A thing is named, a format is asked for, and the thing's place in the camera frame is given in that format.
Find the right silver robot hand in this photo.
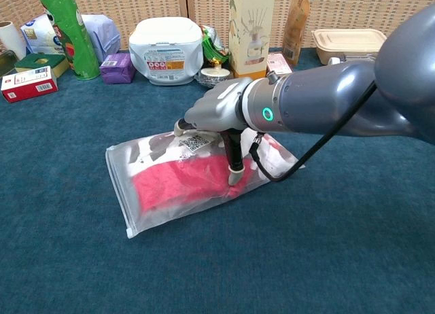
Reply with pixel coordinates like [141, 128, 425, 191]
[173, 77, 254, 186]

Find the red white brown garment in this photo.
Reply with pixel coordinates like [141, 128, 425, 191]
[130, 132, 293, 220]

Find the frosted zip plastic bag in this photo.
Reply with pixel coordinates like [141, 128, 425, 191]
[105, 130, 306, 239]

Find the green snack packet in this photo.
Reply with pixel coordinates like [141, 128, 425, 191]
[199, 24, 230, 67]

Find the small black white bowl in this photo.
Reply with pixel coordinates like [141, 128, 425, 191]
[198, 64, 235, 89]

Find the pink small box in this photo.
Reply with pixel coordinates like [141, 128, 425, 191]
[266, 52, 294, 75]

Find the white wet wipes container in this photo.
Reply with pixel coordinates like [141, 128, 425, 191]
[128, 16, 205, 86]

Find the tall cream orange diffuser box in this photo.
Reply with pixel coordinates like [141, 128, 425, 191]
[228, 0, 276, 80]

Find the purple small box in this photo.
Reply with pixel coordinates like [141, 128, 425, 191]
[99, 52, 137, 85]

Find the brown spout pouch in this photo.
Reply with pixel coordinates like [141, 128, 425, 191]
[282, 0, 322, 67]

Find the woven folding screen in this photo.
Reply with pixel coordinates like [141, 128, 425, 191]
[0, 0, 435, 53]

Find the white lavender tissue pack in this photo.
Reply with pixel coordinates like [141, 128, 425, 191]
[20, 14, 122, 64]

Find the beige lidded lunch container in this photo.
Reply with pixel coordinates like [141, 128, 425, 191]
[311, 28, 388, 66]

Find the green chips can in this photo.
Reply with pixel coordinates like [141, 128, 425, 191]
[33, 0, 101, 81]

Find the blue table cloth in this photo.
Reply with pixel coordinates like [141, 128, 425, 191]
[0, 47, 435, 314]

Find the red white carton box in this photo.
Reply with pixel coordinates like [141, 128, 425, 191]
[0, 65, 58, 103]

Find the dark green tin box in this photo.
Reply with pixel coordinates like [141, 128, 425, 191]
[0, 50, 20, 77]

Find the white paper roll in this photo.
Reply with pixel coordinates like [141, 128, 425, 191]
[0, 20, 27, 60]

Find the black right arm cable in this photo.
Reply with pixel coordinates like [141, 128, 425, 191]
[249, 81, 378, 183]

